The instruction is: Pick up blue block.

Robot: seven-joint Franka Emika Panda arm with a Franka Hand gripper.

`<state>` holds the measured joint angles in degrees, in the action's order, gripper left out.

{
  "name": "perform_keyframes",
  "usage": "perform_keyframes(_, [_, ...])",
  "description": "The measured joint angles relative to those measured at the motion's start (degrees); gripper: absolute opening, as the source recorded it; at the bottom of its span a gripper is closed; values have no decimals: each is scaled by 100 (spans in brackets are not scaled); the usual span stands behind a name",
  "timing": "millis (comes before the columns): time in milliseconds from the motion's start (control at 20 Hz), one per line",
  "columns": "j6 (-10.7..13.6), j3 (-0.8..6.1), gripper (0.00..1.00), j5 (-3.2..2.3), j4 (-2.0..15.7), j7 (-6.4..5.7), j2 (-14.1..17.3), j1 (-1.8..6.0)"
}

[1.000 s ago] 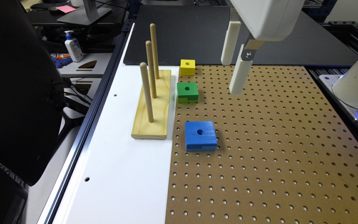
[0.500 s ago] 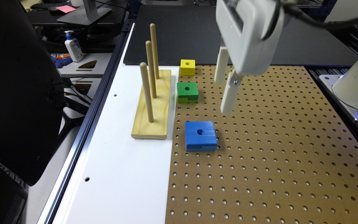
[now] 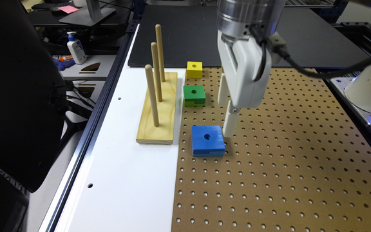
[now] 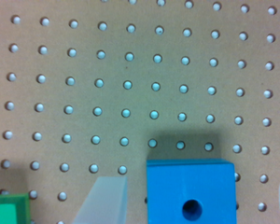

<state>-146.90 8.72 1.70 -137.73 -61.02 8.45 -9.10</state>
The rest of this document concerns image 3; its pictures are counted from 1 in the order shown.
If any middle wooden peg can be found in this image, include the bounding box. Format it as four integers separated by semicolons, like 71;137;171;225
151;42;162;102

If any rear wooden peg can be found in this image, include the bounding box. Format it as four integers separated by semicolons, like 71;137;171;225
155;24;166;82

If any blue glue gun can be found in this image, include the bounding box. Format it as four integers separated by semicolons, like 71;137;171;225
53;59;75;71

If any yellow square block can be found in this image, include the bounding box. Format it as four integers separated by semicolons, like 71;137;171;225
186;61;203;79

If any black mat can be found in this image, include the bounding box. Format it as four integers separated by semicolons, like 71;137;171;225
128;5;368;68

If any blue square block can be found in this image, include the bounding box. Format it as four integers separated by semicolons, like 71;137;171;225
191;125;225;157

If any lotion pump bottle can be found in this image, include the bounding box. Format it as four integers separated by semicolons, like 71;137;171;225
67;32;87;64

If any brown pegboard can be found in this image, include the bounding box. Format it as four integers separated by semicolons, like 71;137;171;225
171;68;371;232

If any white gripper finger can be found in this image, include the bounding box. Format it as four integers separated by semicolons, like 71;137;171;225
222;101;240;137
217;73;229;106

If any green square block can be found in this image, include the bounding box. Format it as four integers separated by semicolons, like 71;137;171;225
183;85;205;107

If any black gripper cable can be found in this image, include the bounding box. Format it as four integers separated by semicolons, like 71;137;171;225
249;24;371;81

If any front wooden peg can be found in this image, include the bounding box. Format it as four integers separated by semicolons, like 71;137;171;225
145;64;160;127

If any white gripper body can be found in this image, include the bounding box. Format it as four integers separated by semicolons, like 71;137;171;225
217;31;281;108

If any silver monitor stand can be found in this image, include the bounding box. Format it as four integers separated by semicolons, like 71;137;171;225
59;0;115;26

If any pink sticky note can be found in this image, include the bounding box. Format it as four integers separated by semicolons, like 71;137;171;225
59;5;79;14

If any wooden peg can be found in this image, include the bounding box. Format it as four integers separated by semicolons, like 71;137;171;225
145;64;160;127
151;42;162;102
155;24;166;82

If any wooden peg base board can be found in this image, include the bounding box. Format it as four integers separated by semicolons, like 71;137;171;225
136;72;178;145

